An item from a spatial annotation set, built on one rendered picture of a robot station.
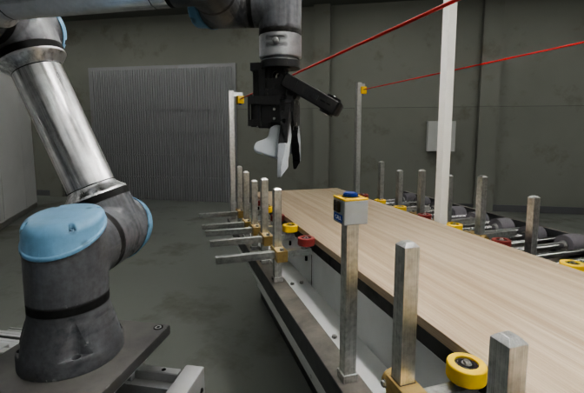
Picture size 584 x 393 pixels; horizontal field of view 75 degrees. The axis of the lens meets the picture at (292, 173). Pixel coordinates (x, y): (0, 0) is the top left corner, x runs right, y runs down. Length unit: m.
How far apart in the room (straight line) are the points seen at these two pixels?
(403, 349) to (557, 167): 7.03
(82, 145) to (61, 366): 0.36
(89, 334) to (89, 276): 0.09
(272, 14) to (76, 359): 0.62
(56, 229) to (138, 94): 7.70
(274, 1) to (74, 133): 0.43
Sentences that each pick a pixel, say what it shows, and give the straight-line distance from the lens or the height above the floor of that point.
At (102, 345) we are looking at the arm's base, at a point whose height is 1.07.
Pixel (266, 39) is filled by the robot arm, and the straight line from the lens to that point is 0.68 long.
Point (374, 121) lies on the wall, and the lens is 7.05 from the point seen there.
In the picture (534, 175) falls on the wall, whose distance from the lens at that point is 7.65.
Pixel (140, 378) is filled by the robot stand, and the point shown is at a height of 0.98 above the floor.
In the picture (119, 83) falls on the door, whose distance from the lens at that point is 8.55.
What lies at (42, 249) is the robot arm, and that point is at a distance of 0.65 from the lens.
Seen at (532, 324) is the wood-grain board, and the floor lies 0.90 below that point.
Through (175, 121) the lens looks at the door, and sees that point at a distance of 7.89.
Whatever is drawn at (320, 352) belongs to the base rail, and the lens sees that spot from 1.32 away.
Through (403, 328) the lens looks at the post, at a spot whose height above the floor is 1.00.
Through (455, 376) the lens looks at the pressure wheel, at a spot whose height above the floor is 0.89.
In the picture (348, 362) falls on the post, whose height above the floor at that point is 0.76.
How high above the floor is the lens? 1.39
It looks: 6 degrees down
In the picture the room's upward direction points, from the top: straight up
